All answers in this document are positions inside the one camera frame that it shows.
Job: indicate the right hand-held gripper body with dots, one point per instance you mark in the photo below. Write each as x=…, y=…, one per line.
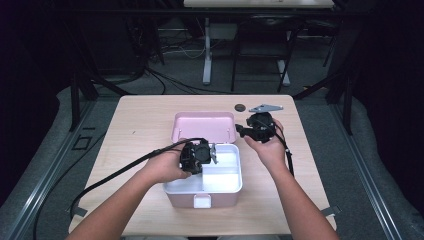
x=263, y=128

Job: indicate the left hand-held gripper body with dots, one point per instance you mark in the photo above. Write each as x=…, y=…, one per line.
x=198, y=155

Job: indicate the pink storage box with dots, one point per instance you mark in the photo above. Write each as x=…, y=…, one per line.
x=203, y=126

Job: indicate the white divided tray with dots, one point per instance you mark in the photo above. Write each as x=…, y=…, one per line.
x=221, y=176

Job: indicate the person's right hand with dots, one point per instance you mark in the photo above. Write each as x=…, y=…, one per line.
x=271, y=151

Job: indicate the person's left hand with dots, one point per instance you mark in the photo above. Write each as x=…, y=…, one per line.
x=165, y=166

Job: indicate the round dark table hole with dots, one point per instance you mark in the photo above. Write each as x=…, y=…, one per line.
x=240, y=107

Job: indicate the black metal stand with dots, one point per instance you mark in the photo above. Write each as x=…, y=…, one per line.
x=348, y=106
x=75, y=100

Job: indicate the white background desk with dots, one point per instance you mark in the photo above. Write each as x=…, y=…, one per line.
x=207, y=50

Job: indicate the black chair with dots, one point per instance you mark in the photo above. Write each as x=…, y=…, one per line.
x=263, y=23

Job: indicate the grey metal table clip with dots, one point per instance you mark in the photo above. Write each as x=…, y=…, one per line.
x=331, y=210

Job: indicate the grey metal floor rail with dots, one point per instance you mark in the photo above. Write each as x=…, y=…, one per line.
x=43, y=180
x=370, y=180

